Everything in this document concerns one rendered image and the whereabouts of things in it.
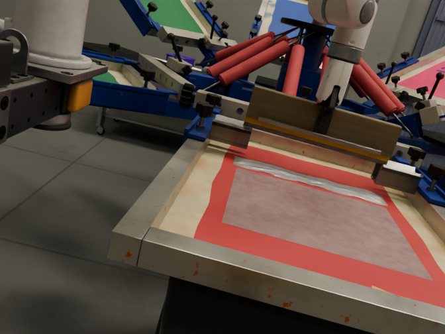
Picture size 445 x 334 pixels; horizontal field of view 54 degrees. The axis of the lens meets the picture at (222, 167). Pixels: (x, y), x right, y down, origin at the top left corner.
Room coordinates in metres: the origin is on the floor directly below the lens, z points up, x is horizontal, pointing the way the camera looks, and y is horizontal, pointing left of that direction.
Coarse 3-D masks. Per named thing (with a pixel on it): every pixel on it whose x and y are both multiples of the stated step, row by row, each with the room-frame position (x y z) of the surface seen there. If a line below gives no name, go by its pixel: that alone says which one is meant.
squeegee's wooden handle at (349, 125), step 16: (256, 96) 1.03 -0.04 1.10; (272, 96) 1.03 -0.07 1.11; (288, 96) 1.03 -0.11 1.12; (256, 112) 1.03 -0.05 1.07; (272, 112) 1.03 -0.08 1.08; (288, 112) 1.02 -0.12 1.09; (304, 112) 1.02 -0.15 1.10; (320, 112) 1.02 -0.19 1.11; (336, 112) 1.02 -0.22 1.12; (352, 112) 1.04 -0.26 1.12; (304, 128) 1.02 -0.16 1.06; (336, 128) 1.02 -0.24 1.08; (352, 128) 1.02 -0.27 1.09; (368, 128) 1.02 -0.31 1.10; (384, 128) 1.02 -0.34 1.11; (400, 128) 1.02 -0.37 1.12; (368, 144) 1.02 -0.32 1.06; (384, 144) 1.02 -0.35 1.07
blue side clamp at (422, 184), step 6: (420, 180) 1.06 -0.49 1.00; (426, 180) 1.06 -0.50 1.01; (420, 186) 1.00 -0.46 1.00; (426, 186) 1.02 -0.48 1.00; (420, 192) 0.97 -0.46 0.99; (426, 192) 0.96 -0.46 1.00; (432, 192) 0.97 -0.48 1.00; (438, 192) 0.98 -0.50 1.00; (444, 192) 0.97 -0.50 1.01; (426, 198) 0.93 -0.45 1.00; (432, 198) 0.92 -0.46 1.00; (438, 198) 0.94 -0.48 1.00; (444, 198) 0.94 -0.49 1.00; (438, 204) 0.92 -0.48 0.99; (444, 204) 0.92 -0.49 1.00
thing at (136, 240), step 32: (192, 160) 0.79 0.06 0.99; (352, 160) 1.19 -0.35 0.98; (160, 192) 0.60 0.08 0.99; (416, 192) 1.00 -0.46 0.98; (128, 224) 0.48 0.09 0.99; (160, 224) 0.57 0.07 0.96; (128, 256) 0.45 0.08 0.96; (160, 256) 0.45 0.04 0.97; (192, 256) 0.45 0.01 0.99; (224, 256) 0.46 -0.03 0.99; (256, 256) 0.48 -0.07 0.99; (224, 288) 0.45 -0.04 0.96; (256, 288) 0.45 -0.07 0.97; (288, 288) 0.45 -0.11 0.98; (320, 288) 0.45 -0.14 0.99; (352, 288) 0.47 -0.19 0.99; (352, 320) 0.44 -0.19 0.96; (384, 320) 0.44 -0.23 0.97; (416, 320) 0.44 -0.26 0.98
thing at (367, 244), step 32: (320, 192) 0.90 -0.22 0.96; (384, 192) 1.03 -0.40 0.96; (320, 224) 0.73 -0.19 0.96; (352, 224) 0.77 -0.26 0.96; (384, 224) 0.81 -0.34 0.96; (352, 256) 0.63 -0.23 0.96; (384, 256) 0.66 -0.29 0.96; (416, 256) 0.69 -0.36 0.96; (384, 288) 0.55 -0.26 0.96; (416, 288) 0.58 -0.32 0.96
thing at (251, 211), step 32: (224, 160) 0.95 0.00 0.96; (256, 160) 1.02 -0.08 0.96; (288, 160) 1.10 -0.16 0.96; (224, 192) 0.76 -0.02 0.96; (256, 192) 0.80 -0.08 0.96; (288, 192) 0.85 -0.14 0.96; (224, 224) 0.62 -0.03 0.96; (256, 224) 0.65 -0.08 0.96; (288, 224) 0.69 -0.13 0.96; (288, 256) 0.57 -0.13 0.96; (320, 256) 0.60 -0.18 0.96
